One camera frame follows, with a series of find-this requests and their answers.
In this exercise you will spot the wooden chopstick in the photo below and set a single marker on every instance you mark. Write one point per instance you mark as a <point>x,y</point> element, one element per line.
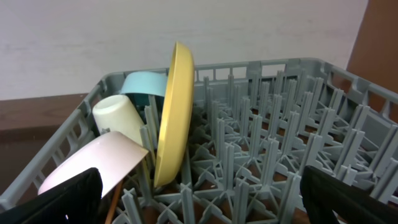
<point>114,203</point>

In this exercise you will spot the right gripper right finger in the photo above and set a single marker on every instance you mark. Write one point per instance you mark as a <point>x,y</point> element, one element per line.
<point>324,197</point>

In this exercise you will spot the yellow plate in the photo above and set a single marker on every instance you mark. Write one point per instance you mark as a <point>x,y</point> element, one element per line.
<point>176,116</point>

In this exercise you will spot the white paper cup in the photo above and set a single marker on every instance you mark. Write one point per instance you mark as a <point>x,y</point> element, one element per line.
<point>117,113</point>

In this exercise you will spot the pink bowl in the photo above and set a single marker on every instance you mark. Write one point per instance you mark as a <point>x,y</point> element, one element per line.
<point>113,154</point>

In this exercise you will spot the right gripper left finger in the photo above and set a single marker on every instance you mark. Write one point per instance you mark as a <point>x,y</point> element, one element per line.
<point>75,200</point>

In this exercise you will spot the grey dishwasher rack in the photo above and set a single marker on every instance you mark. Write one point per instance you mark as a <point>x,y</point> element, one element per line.
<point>249,141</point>

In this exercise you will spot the light blue bowl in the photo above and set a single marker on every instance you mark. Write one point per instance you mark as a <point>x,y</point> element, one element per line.
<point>139,85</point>

